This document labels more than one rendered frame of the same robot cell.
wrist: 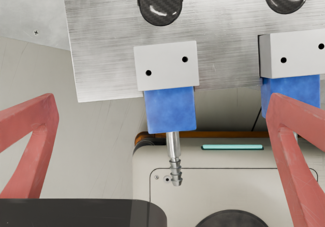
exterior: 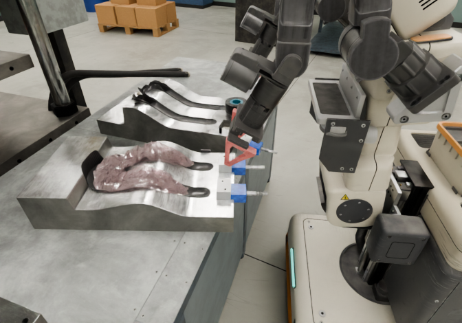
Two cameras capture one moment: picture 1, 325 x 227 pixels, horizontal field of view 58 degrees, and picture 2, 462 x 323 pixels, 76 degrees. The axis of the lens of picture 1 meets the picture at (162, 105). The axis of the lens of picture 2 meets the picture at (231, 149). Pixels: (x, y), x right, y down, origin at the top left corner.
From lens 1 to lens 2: 0.63 m
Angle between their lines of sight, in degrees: 56
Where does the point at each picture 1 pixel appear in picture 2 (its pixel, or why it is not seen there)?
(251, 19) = (213, 173)
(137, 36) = (212, 198)
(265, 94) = (237, 171)
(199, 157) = (301, 286)
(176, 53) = (220, 183)
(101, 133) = not seen: outside the picture
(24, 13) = (193, 252)
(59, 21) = (199, 240)
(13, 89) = not seen: outside the picture
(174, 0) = (203, 190)
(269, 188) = (320, 243)
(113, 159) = not seen: outside the picture
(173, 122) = (243, 188)
